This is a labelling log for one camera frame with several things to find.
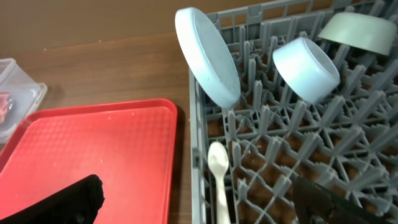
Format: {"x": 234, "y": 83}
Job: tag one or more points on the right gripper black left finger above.
{"x": 78, "y": 203}

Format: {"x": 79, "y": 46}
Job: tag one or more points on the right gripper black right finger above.
{"x": 313, "y": 200}

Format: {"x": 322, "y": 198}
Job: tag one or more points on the white plastic spoon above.
{"x": 218, "y": 163}

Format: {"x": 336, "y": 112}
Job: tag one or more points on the red snack wrapper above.
{"x": 6, "y": 105}

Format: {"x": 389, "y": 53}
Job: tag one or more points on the light blue bowl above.
{"x": 307, "y": 70}

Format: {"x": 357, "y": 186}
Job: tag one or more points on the light blue plate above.
{"x": 208, "y": 56}

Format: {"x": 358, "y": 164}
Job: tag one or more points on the green bowl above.
{"x": 360, "y": 31}

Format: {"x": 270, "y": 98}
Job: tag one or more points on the red serving tray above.
{"x": 128, "y": 145}

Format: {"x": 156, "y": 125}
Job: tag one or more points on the clear plastic bin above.
{"x": 25, "y": 92}

